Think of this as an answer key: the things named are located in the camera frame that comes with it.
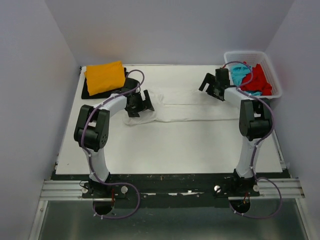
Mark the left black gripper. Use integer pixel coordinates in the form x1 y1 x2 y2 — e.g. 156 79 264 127
127 90 154 118

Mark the white t shirt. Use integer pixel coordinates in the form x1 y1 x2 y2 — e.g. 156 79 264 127
122 87 240 126

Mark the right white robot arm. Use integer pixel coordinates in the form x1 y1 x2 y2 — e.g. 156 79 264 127
199 68 275 179

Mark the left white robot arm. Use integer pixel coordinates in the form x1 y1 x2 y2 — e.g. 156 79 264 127
73 78 155 198

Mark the cyan t shirt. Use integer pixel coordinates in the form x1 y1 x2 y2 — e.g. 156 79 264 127
230 63 253 86

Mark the red t shirt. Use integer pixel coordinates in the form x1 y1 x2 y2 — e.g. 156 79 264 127
240 64 273 96

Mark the white plastic basket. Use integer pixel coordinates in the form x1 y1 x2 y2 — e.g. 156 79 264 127
224 50 283 99

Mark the folded orange t shirt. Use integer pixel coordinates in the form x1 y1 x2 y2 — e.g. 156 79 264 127
84 61 126 96

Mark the folded black t shirt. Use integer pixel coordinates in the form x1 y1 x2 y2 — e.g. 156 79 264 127
81 78 121 100

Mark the left white knob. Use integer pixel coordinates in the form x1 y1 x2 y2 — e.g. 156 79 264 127
120 185 128 194

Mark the white knob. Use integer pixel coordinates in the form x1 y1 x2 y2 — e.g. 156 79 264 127
213 185 221 193
120 185 128 194

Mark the right white knob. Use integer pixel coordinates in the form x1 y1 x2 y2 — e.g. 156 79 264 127
213 185 221 193

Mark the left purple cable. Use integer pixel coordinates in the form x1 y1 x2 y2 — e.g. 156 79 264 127
82 69 146 221

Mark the black base frame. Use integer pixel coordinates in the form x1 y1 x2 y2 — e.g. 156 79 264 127
50 170 290 213

